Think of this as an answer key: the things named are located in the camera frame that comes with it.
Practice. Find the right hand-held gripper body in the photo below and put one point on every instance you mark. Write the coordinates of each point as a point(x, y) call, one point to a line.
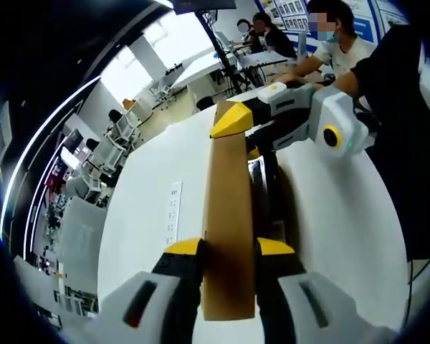
point(331, 111)

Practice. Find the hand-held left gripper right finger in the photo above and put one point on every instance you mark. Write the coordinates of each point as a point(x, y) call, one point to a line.
point(344, 322)

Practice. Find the orange bag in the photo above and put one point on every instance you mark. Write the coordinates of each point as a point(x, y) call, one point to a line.
point(129, 104)

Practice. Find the white power strip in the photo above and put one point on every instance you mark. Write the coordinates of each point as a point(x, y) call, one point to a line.
point(173, 215)

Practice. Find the white partition panel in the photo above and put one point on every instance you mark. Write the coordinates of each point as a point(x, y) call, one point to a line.
point(84, 240)

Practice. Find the large dark display screen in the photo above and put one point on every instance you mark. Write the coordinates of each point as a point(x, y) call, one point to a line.
point(204, 5)

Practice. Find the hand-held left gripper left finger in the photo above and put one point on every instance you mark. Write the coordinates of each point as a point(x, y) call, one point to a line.
point(166, 297)

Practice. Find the blue white wall poster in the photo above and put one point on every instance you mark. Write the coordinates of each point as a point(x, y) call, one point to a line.
point(365, 28)

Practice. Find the brown cardboard shoe box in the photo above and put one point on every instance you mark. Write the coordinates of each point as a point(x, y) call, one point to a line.
point(227, 197)

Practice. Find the black display stand pole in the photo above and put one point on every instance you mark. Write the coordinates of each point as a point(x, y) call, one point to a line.
point(218, 50)

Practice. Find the person in black shirt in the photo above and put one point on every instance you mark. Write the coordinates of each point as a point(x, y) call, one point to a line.
point(397, 143)

